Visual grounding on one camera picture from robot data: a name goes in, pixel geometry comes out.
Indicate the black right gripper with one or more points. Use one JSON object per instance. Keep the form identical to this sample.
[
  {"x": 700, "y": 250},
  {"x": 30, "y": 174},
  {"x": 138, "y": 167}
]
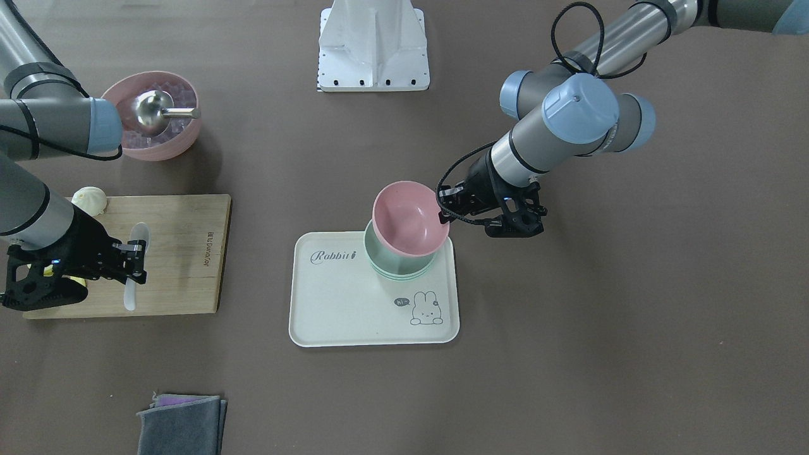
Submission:
[{"x": 86, "y": 243}]

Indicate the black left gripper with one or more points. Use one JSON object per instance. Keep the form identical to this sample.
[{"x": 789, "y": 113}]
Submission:
[{"x": 481, "y": 181}]

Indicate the white ceramic spoon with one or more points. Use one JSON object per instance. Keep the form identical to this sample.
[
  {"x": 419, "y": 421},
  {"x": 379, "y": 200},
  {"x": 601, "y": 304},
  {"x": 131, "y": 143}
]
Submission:
[{"x": 130, "y": 297}]

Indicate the small pink bowl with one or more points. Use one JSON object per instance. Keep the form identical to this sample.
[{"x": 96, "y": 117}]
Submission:
[{"x": 405, "y": 218}]

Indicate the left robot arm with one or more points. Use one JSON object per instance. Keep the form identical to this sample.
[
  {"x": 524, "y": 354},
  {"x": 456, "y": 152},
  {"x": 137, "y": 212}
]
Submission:
[{"x": 567, "y": 110}]

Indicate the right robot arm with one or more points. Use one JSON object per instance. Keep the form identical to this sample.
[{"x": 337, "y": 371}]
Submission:
[{"x": 45, "y": 112}]

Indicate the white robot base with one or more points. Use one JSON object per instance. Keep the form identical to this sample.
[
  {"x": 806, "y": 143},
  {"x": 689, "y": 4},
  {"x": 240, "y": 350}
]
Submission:
[{"x": 372, "y": 46}]

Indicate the top green bowl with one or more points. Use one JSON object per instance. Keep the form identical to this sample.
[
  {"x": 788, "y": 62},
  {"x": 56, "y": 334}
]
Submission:
[{"x": 392, "y": 265}]

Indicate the large pink bowl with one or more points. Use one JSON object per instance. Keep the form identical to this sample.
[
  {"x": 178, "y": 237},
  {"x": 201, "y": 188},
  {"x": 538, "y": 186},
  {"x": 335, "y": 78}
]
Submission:
[{"x": 180, "y": 133}]

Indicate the bamboo cutting board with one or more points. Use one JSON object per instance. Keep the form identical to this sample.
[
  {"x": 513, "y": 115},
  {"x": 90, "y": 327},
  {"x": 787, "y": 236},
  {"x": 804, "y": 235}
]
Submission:
[{"x": 184, "y": 262}]

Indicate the white rabbit tray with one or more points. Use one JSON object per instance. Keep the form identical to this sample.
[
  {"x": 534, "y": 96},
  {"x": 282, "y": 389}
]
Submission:
[{"x": 339, "y": 299}]

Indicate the metal scoop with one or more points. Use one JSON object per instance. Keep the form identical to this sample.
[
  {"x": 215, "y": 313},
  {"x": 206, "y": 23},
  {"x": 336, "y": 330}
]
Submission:
[{"x": 152, "y": 112}]

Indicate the grey folded cloth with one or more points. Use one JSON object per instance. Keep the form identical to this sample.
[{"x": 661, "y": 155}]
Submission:
[{"x": 182, "y": 424}]

